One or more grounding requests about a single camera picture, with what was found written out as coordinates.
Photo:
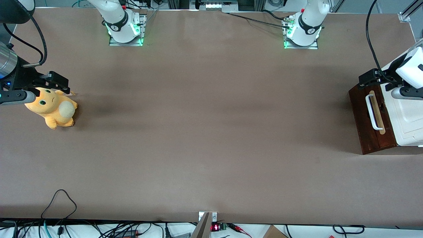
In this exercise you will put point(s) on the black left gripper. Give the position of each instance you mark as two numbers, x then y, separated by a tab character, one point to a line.
390	68

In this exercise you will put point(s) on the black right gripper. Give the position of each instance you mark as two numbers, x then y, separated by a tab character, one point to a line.
23	76

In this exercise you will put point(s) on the dark wood drawer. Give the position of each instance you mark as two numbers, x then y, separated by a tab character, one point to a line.
360	112

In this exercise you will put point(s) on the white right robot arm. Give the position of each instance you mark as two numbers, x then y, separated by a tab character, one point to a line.
115	16

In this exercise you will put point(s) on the orange plush toy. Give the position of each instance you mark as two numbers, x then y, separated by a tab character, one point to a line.
53	110

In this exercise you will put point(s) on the dark wood cabinet white top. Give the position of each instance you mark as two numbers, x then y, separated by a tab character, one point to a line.
409	122

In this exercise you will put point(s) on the black power adapter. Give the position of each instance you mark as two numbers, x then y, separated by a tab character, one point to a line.
127	233

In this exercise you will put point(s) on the white power strip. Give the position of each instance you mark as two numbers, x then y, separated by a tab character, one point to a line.
214	5

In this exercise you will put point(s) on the brown cardboard box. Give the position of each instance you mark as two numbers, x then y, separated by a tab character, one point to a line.
274	232

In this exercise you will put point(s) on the red clip leads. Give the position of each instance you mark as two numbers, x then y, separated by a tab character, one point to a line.
239	229

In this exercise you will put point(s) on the circuit board with red display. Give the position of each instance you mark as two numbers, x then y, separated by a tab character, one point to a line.
218	227

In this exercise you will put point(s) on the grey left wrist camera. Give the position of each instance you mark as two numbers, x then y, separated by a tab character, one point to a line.
408	93

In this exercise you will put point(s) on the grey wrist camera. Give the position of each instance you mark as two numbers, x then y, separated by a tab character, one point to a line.
408	93
15	97

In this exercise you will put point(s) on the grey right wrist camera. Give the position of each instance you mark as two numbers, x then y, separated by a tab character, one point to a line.
15	97

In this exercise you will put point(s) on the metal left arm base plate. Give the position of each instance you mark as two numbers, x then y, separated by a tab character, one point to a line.
312	46

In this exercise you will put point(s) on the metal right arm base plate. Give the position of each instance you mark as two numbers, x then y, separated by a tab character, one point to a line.
114	43

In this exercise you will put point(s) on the aluminium profile frame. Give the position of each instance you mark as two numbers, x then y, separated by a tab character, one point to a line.
408	14

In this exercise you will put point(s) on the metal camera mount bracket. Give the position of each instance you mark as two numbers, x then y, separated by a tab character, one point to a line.
203	226

